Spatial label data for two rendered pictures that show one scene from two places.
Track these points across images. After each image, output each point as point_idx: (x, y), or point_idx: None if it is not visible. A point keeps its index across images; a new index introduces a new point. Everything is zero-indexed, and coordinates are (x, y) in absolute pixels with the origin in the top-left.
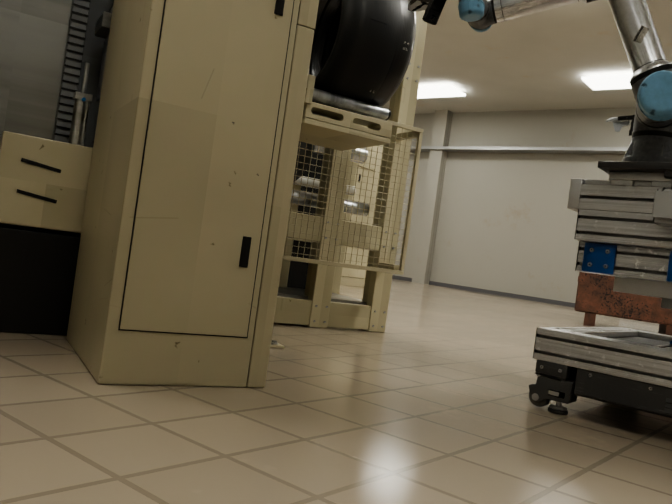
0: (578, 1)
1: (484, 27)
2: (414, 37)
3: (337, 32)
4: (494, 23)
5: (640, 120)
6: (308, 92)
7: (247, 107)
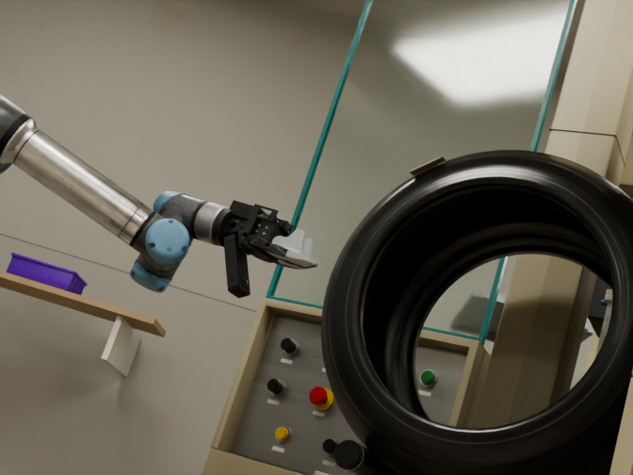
0: (14, 162)
1: (150, 256)
2: (335, 276)
3: (414, 362)
4: (133, 247)
5: None
6: None
7: None
